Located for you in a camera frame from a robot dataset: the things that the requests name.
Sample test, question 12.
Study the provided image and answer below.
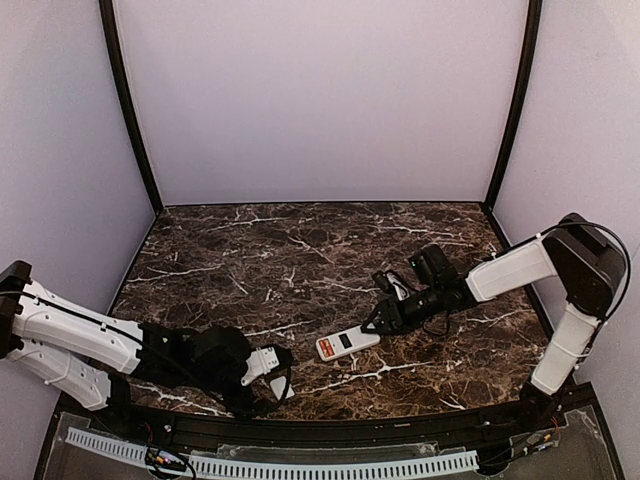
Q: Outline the white battery cover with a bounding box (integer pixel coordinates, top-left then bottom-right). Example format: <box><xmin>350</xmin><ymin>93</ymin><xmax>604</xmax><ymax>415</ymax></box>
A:
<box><xmin>269</xmin><ymin>376</ymin><xmax>295</xmax><ymax>400</ymax></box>

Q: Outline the white remote control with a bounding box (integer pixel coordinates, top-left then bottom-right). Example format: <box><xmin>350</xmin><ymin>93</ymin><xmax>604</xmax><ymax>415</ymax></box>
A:
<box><xmin>315</xmin><ymin>326</ymin><xmax>381</xmax><ymax>362</ymax></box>

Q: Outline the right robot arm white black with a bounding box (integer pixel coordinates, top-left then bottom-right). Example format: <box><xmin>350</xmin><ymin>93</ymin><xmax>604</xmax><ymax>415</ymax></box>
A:
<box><xmin>361</xmin><ymin>213</ymin><xmax>632</xmax><ymax>396</ymax></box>

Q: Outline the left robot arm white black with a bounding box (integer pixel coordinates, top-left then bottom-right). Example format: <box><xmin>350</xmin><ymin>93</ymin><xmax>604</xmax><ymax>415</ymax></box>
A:
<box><xmin>1</xmin><ymin>261</ymin><xmax>283</xmax><ymax>417</ymax></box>

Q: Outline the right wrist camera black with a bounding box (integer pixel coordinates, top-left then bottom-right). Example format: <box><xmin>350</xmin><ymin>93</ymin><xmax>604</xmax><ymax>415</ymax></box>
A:
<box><xmin>372</xmin><ymin>270</ymin><xmax>418</xmax><ymax>303</ymax></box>

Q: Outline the black front rail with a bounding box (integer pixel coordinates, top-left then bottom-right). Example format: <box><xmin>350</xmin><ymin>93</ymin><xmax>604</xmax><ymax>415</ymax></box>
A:
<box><xmin>131</xmin><ymin>406</ymin><xmax>525</xmax><ymax>449</ymax></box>

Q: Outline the white slotted cable duct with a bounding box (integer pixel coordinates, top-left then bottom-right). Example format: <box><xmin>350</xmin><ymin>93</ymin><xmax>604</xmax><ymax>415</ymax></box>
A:
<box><xmin>65</xmin><ymin>427</ymin><xmax>479</xmax><ymax>479</ymax></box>

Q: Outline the right black frame post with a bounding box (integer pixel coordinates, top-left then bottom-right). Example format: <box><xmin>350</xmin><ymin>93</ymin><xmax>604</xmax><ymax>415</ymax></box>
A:
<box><xmin>483</xmin><ymin>0</ymin><xmax>543</xmax><ymax>212</ymax></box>

